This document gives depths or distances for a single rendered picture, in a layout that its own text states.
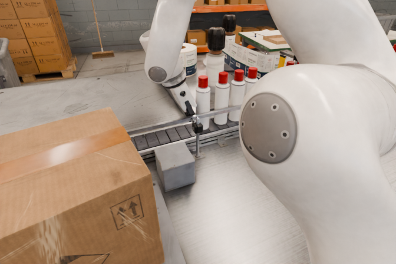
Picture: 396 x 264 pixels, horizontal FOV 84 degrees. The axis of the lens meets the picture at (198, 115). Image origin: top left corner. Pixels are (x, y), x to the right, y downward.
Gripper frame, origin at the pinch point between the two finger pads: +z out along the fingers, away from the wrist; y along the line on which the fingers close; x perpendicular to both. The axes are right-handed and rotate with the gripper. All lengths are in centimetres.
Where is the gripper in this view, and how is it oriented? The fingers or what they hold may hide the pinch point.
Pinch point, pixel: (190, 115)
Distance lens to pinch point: 79.8
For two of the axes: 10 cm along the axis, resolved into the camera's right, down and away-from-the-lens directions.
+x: -8.6, 4.9, -1.3
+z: 3.1, 7.2, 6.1
